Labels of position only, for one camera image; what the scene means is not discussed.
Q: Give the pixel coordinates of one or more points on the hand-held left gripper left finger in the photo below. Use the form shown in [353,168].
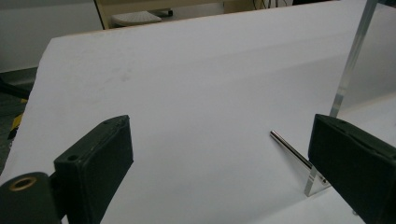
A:
[93,168]

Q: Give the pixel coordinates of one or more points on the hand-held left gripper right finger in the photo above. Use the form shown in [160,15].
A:
[351,161]

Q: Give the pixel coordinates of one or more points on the long silver metal pin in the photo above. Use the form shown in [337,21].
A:
[288,146]

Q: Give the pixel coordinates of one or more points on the clear acrylic photo frame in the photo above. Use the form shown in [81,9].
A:
[353,59]

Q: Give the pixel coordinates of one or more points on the yellow and black floor object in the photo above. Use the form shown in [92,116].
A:
[17,123]

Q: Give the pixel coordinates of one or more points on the beige wooden furniture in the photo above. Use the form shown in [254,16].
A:
[162,4]

